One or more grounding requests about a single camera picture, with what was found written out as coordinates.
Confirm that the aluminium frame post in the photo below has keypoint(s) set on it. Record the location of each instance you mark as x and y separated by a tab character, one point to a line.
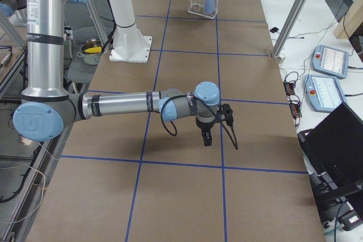
288	25

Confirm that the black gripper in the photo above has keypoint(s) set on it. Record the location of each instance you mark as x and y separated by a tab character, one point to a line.
204	125

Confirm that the metal pot with yellow item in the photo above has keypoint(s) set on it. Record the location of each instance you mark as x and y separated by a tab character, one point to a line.
91	51

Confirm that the white wire cup holder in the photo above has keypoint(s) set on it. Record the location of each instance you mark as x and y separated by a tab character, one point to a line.
196	7

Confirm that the lower teach pendant tablet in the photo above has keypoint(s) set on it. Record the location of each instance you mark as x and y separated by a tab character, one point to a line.
324	93

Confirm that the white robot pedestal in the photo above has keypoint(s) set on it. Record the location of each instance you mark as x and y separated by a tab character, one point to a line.
129	44

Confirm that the black laptop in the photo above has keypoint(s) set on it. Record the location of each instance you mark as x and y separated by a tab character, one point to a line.
334	146

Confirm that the teach pendant tablet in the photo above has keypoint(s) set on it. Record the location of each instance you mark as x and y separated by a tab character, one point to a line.
324	93
330	61

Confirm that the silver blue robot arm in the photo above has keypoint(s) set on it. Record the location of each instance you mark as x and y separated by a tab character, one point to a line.
47	108

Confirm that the small black sensor puck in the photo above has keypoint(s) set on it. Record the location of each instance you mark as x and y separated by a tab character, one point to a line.
274	30

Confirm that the black orange connector box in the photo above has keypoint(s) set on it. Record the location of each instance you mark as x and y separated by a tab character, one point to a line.
293	99

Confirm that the upper teach pendant tablet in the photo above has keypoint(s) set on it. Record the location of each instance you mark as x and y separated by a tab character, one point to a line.
330	61

